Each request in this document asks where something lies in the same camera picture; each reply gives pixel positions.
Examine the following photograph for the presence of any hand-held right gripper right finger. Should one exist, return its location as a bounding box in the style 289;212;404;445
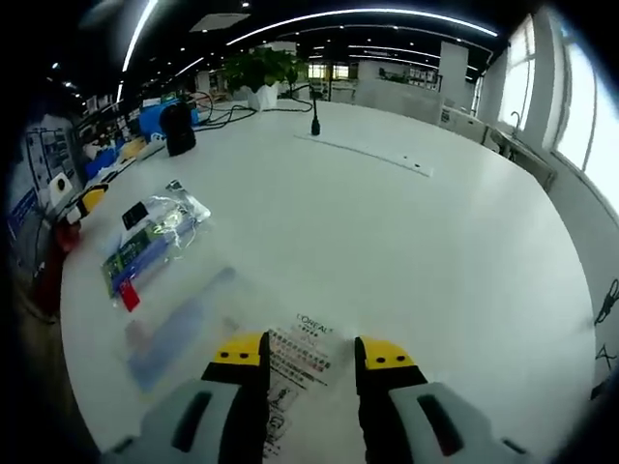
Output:
354;335;536;464

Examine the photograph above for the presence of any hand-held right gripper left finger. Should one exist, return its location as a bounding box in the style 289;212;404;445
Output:
99;331;271;464

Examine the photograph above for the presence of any clear blue sheet goods packet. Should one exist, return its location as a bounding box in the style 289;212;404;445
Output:
123;265;359;464
100;179;213;313

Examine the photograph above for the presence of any green black sheet goods packet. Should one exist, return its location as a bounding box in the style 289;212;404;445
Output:
100;226;165;304

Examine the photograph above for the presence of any blue plastic bin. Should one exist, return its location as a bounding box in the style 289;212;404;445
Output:
85;150;118;181

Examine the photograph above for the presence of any yellow cardboard box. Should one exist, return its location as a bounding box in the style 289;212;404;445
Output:
119;136;147;160

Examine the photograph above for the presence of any blue cardboard box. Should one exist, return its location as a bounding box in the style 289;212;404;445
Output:
138;99;199;141

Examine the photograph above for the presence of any black barcode scanner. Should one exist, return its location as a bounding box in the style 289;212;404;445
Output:
159;101;198;158

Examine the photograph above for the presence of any long ceiling light strip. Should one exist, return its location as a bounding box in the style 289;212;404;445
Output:
225;8;499;47
121;0;161;73

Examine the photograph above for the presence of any white table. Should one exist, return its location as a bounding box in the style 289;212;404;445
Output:
57;99;601;464

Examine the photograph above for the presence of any green potted plant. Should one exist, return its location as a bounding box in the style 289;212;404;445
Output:
222;46;310;113

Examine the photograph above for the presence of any ceiling air vent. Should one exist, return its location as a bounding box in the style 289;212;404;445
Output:
189;13;252;34

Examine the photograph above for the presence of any steel sink with faucet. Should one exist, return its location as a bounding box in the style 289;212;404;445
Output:
486;110;557;190

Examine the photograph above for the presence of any white small cabinet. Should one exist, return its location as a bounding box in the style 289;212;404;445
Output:
439;105;486;145

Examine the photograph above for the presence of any white low partition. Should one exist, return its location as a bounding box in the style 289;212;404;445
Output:
355;79;444;128

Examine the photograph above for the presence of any blue white wall poster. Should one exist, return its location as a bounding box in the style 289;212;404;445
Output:
9;115;81;272

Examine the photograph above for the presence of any black scanner cable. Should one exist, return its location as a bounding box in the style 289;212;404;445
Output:
191;94;260;131

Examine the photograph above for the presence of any black cable bundle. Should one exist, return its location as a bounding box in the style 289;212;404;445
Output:
593;277;619;325

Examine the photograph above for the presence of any black gooseneck cable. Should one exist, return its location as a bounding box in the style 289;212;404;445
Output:
278;81;324;139

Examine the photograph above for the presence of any white table cable cover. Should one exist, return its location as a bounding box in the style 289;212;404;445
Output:
293;133;435;178

